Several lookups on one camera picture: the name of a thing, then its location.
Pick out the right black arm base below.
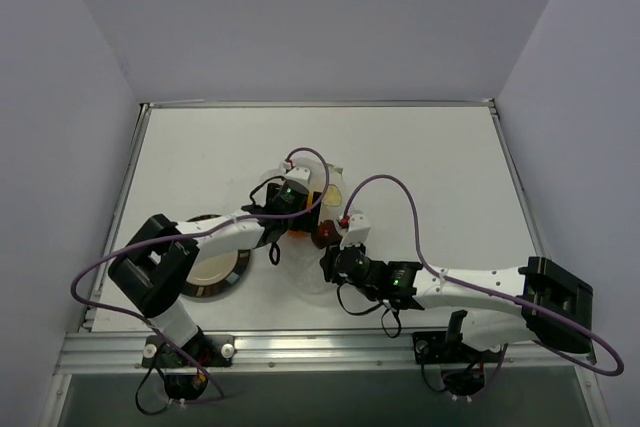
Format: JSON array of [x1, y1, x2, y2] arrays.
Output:
[[412, 310, 508, 403]]

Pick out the clear printed plastic bag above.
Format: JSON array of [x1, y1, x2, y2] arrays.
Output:
[[278, 163, 349, 296]]

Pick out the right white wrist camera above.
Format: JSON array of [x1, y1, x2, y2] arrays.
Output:
[[338, 212, 371, 250]]

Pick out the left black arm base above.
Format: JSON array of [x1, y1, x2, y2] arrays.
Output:
[[134, 331, 235, 417]]

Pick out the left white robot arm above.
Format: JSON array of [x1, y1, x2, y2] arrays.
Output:
[[108, 179, 326, 348]]

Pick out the orange fake fruit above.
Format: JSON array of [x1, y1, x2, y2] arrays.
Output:
[[288, 191, 321, 236]]

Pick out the dark red fake fruit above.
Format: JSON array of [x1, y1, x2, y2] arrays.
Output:
[[311, 219, 343, 249]]

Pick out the yellow fake lemon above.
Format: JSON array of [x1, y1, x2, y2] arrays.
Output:
[[323, 183, 346, 208]]

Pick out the aluminium table frame rail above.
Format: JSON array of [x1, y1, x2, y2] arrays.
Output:
[[43, 101, 608, 426]]

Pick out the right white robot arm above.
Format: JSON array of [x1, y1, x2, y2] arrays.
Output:
[[320, 246, 593, 354]]

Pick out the black rimmed beige plate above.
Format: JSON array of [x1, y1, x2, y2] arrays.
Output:
[[177, 214, 253, 300]]

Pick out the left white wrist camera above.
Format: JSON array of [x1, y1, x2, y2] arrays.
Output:
[[281, 159, 311, 195]]

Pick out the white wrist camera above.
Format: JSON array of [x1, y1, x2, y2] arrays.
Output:
[[281, 159, 311, 195], [338, 212, 371, 250]]

